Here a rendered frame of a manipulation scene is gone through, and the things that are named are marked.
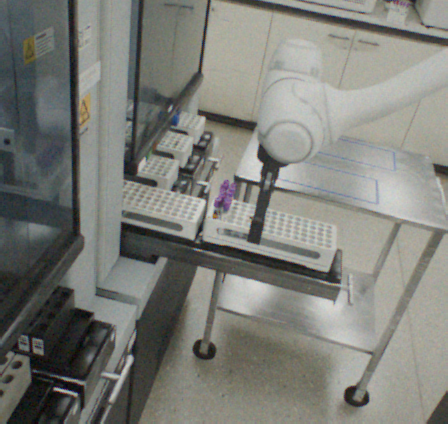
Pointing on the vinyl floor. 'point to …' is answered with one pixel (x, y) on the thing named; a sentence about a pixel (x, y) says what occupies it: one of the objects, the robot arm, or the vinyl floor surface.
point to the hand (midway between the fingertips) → (258, 221)
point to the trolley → (325, 181)
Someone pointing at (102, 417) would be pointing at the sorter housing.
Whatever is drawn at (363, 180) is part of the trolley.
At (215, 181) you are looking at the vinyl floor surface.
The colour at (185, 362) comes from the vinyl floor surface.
